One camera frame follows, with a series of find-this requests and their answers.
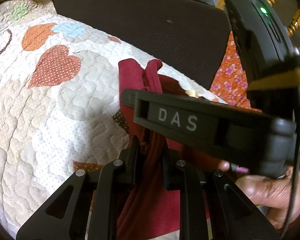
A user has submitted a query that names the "dark red small garment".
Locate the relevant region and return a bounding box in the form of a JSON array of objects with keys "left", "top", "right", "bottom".
[{"left": 117, "top": 59, "right": 230, "bottom": 239}]

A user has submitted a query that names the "orange floral fabric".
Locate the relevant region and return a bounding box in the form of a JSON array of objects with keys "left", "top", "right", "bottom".
[{"left": 209, "top": 32, "right": 258, "bottom": 111}]

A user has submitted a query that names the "black camera box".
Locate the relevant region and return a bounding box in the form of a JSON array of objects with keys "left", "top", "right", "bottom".
[{"left": 224, "top": 0, "right": 300, "bottom": 92}]

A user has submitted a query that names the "right hand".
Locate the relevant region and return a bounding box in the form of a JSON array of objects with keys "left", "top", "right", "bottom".
[{"left": 212, "top": 159, "right": 300, "bottom": 229}]

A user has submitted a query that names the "cream quilted patchwork blanket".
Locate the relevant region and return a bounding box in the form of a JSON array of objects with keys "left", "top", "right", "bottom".
[{"left": 0, "top": 0, "right": 215, "bottom": 238}]

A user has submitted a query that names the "black cable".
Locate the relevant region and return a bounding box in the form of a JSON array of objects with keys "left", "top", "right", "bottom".
[{"left": 280, "top": 80, "right": 300, "bottom": 239}]

